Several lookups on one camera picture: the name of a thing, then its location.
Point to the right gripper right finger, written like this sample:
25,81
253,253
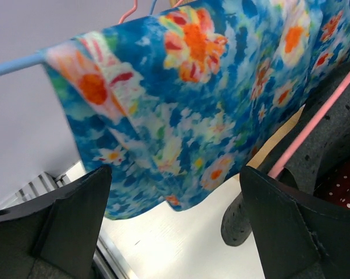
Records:
297,235

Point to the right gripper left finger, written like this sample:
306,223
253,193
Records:
55,235

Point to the blue floral skirt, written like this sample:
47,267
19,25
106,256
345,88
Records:
109,84

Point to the blue hanger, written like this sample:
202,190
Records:
37,58

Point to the pink wire hanger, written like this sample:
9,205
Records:
129,12

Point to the red dotted skirt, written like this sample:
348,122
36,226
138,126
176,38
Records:
335,188

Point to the dark grey dotted skirt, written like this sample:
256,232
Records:
326,145

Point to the wooden clothes rack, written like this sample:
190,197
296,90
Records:
276,136

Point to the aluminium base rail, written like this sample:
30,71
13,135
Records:
41,185

